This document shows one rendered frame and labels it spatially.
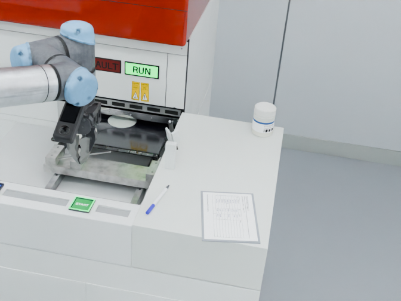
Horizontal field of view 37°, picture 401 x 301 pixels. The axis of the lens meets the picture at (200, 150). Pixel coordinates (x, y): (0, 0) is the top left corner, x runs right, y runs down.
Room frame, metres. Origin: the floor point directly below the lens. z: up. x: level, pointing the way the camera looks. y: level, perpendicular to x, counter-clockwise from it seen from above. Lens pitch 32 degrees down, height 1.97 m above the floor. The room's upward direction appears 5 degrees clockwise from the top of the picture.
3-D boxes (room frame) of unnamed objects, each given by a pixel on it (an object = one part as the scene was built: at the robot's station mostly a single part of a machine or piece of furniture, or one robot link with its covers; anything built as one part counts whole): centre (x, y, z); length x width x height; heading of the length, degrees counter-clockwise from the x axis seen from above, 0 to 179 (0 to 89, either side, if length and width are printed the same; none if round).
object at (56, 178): (1.60, 0.44, 0.84); 0.50 x 0.02 x 0.03; 172
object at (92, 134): (1.26, 0.28, 1.19); 0.05 x 0.02 x 0.09; 82
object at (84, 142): (1.29, 0.28, 1.14); 0.06 x 0.03 x 0.09; 172
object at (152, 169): (1.56, 0.14, 0.89); 0.08 x 0.03 x 0.03; 172
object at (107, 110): (1.85, 0.30, 0.89); 0.44 x 0.02 x 0.10; 82
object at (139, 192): (1.56, 0.17, 0.84); 0.50 x 0.02 x 0.03; 172
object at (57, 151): (1.60, 0.46, 0.89); 0.08 x 0.03 x 0.03; 172
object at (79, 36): (1.28, 0.30, 1.40); 0.09 x 0.08 x 0.11; 135
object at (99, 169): (1.58, 0.30, 0.87); 0.36 x 0.08 x 0.03; 82
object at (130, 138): (1.84, 0.28, 0.90); 0.34 x 0.34 x 0.01; 82
